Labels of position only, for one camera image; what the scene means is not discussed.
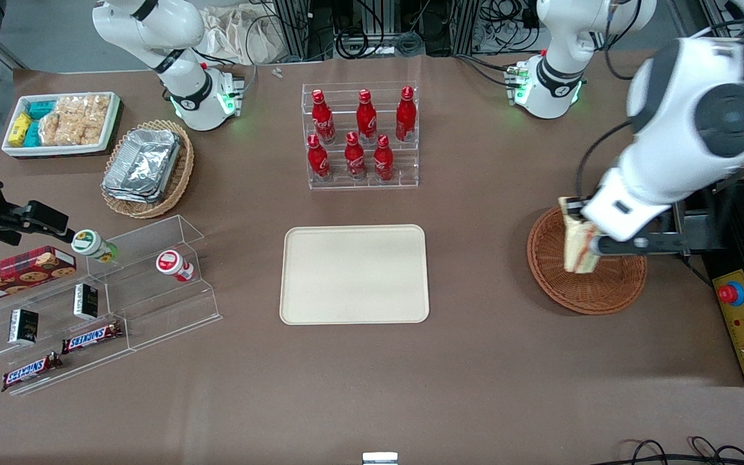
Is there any triangular sandwich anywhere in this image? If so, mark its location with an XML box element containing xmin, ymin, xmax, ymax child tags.
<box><xmin>558</xmin><ymin>196</ymin><xmax>601</xmax><ymax>274</ymax></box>

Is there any round brown wicker basket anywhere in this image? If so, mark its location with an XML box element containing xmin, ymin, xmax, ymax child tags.
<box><xmin>526</xmin><ymin>205</ymin><xmax>648</xmax><ymax>316</ymax></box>

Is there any oval light wicker basket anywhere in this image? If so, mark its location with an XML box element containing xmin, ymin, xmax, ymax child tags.
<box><xmin>100</xmin><ymin>119</ymin><xmax>195</xmax><ymax>220</ymax></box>

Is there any cream rectangular tray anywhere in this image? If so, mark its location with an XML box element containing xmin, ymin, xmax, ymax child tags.
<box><xmin>280</xmin><ymin>224</ymin><xmax>430</xmax><ymax>325</ymax></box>

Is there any red tartan cookie box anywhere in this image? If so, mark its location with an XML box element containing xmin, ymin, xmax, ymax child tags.
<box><xmin>0</xmin><ymin>245</ymin><xmax>78</xmax><ymax>308</ymax></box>

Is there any green lidded cup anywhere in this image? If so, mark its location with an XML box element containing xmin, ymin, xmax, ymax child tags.
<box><xmin>71</xmin><ymin>229</ymin><xmax>119</xmax><ymax>264</ymax></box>

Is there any white rectangular bin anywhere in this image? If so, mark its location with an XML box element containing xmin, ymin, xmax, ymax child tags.
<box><xmin>1</xmin><ymin>91</ymin><xmax>122</xmax><ymax>159</ymax></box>

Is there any yellow snack packet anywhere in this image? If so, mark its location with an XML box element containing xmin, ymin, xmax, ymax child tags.
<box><xmin>8</xmin><ymin>112</ymin><xmax>32</xmax><ymax>146</ymax></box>

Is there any clear bag of rice crackers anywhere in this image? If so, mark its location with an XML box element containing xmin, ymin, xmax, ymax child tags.
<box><xmin>56</xmin><ymin>94</ymin><xmax>112</xmax><ymax>127</ymax></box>
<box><xmin>37</xmin><ymin>111</ymin><xmax>103</xmax><ymax>147</ymax></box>

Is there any small black box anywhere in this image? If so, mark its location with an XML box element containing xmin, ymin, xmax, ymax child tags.
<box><xmin>8</xmin><ymin>308</ymin><xmax>40</xmax><ymax>346</ymax></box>
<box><xmin>74</xmin><ymin>283</ymin><xmax>99</xmax><ymax>321</ymax></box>

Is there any clear acrylic stepped stand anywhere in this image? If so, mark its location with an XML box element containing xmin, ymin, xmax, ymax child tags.
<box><xmin>0</xmin><ymin>268</ymin><xmax>134</xmax><ymax>396</ymax></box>
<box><xmin>78</xmin><ymin>214</ymin><xmax>223</xmax><ymax>353</ymax></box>

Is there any aluminium foil container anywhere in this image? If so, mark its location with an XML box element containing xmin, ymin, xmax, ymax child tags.
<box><xmin>102</xmin><ymin>128</ymin><xmax>182</xmax><ymax>205</ymax></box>

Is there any black side cart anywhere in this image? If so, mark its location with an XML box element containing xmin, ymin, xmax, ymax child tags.
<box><xmin>701</xmin><ymin>178</ymin><xmax>744</xmax><ymax>388</ymax></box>

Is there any Snickers chocolate bar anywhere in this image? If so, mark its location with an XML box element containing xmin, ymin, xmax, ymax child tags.
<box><xmin>2</xmin><ymin>352</ymin><xmax>63</xmax><ymax>393</ymax></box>
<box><xmin>62</xmin><ymin>321</ymin><xmax>124</xmax><ymax>354</ymax></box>

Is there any red lidded cup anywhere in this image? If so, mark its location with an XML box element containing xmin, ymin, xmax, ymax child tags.
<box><xmin>156</xmin><ymin>249</ymin><xmax>195</xmax><ymax>283</ymax></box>

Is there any red cola bottle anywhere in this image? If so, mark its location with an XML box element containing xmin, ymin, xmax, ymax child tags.
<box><xmin>311</xmin><ymin>89</ymin><xmax>336</xmax><ymax>144</ymax></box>
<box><xmin>373</xmin><ymin>134</ymin><xmax>395</xmax><ymax>183</ymax></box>
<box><xmin>307</xmin><ymin>134</ymin><xmax>332</xmax><ymax>181</ymax></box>
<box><xmin>355</xmin><ymin>89</ymin><xmax>378</xmax><ymax>144</ymax></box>
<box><xmin>344</xmin><ymin>131</ymin><xmax>367</xmax><ymax>181</ymax></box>
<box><xmin>396</xmin><ymin>86</ymin><xmax>418</xmax><ymax>143</ymax></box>

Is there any clear acrylic bottle rack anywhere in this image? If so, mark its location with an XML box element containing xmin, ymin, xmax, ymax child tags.
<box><xmin>301</xmin><ymin>81</ymin><xmax>420</xmax><ymax>191</ymax></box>

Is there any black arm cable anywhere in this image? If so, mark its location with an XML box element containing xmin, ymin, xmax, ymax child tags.
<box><xmin>574</xmin><ymin>119</ymin><xmax>634</xmax><ymax>201</ymax></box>

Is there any grey metal bracket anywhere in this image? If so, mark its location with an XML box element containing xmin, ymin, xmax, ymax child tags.
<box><xmin>669</xmin><ymin>197</ymin><xmax>734</xmax><ymax>256</ymax></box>

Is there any black cable bundle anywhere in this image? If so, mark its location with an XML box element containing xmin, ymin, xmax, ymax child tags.
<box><xmin>480</xmin><ymin>0</ymin><xmax>542</xmax><ymax>52</ymax></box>

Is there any aluminium frame profile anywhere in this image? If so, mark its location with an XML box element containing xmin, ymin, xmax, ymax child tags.
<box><xmin>449</xmin><ymin>0</ymin><xmax>482</xmax><ymax>57</ymax></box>
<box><xmin>273</xmin><ymin>0</ymin><xmax>313</xmax><ymax>60</ymax></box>

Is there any black floor cable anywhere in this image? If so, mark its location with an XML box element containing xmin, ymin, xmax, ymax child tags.
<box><xmin>604</xmin><ymin>438</ymin><xmax>744</xmax><ymax>465</ymax></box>

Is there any coiled black cable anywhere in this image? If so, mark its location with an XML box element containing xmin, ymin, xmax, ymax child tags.
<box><xmin>335</xmin><ymin>27</ymin><xmax>371</xmax><ymax>60</ymax></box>

